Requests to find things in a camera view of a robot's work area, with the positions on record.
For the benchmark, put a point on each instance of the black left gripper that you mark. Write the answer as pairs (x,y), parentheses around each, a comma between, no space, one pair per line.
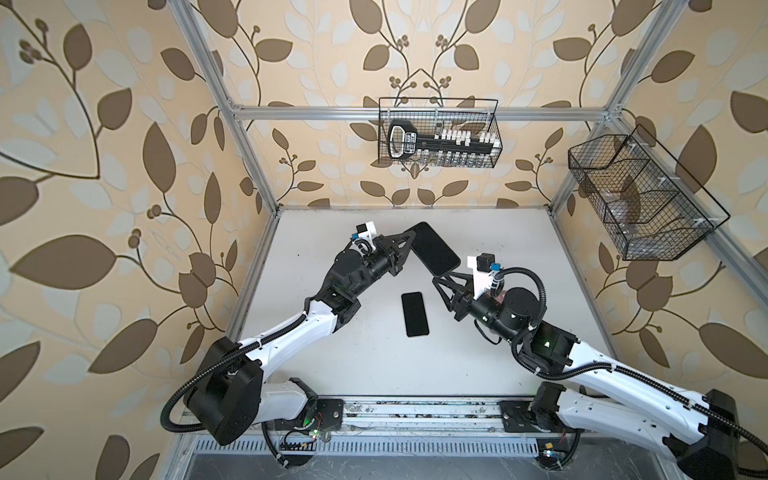
(380,253)

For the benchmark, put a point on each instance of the back wall wire basket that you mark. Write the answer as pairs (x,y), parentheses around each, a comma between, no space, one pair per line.
(426,112)

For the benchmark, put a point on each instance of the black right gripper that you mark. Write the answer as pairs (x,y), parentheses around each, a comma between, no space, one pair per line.
(463,297)

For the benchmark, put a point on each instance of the right wall wire basket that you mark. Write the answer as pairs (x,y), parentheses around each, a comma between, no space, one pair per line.
(653,207)

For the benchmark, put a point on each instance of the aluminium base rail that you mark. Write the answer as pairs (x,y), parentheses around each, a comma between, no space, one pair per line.
(442,416)

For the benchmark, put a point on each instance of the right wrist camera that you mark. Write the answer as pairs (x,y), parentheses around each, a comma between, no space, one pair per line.
(484,268)

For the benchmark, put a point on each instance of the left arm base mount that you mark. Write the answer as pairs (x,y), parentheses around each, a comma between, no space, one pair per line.
(294,442)

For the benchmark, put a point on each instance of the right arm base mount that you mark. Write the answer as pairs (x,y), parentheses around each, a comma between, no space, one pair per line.
(557,450)

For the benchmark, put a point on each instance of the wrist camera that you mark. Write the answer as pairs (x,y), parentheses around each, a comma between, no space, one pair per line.
(366,231)
(484,268)

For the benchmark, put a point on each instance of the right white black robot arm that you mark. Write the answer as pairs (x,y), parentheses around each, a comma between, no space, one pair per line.
(585,389)

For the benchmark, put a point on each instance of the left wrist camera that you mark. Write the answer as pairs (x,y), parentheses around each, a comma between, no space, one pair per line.
(366,231)

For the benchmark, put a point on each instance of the black tool in basket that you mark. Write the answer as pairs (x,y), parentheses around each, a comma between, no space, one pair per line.
(404,141)

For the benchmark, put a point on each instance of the black phone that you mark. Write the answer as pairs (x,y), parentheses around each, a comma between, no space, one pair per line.
(415,316)

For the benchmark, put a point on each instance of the wall wire basket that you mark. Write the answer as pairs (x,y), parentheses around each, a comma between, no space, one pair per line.
(426,112)
(653,207)

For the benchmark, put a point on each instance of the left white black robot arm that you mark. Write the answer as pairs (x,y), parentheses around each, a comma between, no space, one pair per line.
(230,391)

